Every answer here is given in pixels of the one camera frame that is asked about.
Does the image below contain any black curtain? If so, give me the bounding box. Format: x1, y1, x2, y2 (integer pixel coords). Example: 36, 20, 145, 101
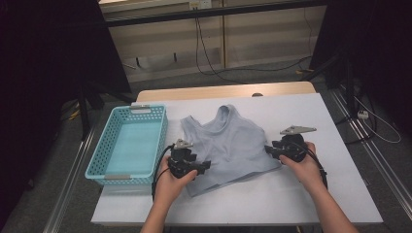
309, 0, 412, 134
0, 0, 132, 224

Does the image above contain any light blue plastic basket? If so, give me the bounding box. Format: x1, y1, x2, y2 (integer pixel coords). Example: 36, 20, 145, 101
85, 104, 169, 187

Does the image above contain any white table cover sheet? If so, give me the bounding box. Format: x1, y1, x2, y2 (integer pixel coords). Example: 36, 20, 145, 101
90, 92, 384, 226

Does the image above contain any hand-held gripper cable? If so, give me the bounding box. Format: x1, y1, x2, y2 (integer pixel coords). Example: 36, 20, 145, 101
151, 144, 177, 202
299, 144, 329, 191

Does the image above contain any black metal stand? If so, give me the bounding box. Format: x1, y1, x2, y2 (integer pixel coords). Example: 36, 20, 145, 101
76, 82, 137, 142
300, 51, 358, 111

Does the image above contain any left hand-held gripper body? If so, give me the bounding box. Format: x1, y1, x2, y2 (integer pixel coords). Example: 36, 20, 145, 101
167, 139, 204, 180

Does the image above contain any left hand-held gripper cable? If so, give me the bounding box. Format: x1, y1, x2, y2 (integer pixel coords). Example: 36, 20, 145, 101
151, 144, 177, 202

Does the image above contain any person's right hand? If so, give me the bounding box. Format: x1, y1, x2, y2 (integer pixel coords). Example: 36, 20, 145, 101
279, 142, 327, 194

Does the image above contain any yellow cable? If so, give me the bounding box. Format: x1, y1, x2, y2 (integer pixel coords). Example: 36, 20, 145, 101
66, 101, 82, 121

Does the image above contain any right hand-held gripper cable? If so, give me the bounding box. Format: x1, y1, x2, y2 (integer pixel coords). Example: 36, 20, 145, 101
299, 144, 329, 191

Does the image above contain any metal floor rail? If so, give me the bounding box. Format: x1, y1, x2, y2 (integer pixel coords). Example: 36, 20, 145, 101
42, 124, 98, 233
329, 86, 412, 221

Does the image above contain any white wall socket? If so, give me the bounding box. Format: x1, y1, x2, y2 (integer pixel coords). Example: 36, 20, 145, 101
189, 0, 213, 10

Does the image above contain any black horizontal bar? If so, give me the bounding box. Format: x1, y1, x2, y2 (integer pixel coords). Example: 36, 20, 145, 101
105, 0, 328, 28

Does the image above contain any grey-blue tank top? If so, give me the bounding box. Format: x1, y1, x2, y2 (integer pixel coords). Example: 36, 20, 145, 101
179, 103, 283, 198

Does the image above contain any black floor cable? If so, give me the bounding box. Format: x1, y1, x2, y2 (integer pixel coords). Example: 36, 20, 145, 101
193, 16, 247, 85
196, 17, 314, 73

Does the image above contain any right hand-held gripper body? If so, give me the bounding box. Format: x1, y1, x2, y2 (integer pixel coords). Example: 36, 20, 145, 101
273, 125, 318, 164

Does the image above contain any white floor cable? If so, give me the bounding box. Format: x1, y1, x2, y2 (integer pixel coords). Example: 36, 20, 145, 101
352, 95, 402, 145

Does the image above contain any person's left hand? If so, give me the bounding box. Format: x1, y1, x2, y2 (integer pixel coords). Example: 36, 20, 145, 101
154, 157, 199, 209

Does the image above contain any wooden table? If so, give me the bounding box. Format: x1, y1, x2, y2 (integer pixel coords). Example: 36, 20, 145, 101
135, 81, 317, 103

